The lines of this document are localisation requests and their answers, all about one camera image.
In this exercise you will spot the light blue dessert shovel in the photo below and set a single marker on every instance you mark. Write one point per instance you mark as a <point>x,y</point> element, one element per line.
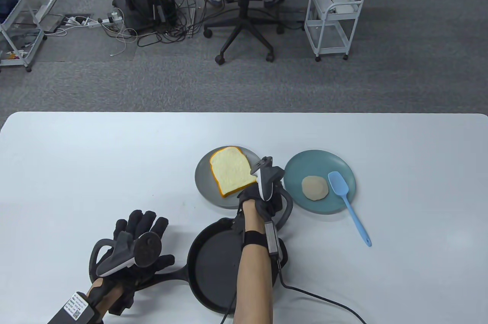
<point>337,183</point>

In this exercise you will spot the black cast iron skillet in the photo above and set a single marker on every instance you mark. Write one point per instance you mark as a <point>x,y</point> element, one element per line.
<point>213,263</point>

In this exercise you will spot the fried egg slice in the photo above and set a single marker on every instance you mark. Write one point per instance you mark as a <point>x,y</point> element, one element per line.
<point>314,188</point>

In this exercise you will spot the white power strip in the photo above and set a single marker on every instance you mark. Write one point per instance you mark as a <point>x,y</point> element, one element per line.
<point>93,23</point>

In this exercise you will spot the dark blue bag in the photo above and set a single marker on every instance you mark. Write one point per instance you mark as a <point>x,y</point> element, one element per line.
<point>5,7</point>

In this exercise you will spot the person's right hand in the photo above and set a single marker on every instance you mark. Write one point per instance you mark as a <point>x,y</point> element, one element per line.
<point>249,192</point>

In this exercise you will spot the person's left forearm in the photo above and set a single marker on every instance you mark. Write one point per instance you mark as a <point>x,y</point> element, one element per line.
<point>97,287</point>

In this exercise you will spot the grey plate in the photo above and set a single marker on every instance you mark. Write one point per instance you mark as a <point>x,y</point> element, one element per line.
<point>204,186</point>

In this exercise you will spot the black labelled wrist module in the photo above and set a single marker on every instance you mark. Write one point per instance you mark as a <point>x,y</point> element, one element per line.
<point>72,308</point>

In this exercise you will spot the dark grey tracking controller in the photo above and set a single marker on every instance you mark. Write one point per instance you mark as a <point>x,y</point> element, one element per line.
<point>265,183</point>
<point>146,249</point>

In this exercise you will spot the white metal rack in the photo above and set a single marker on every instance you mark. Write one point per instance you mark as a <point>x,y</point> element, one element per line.
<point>15,63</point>

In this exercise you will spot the white device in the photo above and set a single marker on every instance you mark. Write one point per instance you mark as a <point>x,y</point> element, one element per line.
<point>345,7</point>

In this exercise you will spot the black floor outlet box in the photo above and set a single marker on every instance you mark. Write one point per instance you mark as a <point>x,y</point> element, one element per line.
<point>57,23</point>

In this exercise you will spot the toast slice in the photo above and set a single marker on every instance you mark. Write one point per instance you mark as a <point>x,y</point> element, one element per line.
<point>228,171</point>

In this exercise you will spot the white rolling cart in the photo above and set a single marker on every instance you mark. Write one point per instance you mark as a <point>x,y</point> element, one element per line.
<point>327,40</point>

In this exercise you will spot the teal plate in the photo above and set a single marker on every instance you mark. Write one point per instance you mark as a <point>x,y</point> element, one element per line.
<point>297,171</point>

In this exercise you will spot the person's left hand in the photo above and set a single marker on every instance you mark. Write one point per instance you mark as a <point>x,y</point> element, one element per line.
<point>145,221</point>

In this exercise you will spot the person's right forearm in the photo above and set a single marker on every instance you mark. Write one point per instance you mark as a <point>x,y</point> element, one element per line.
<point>253,282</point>

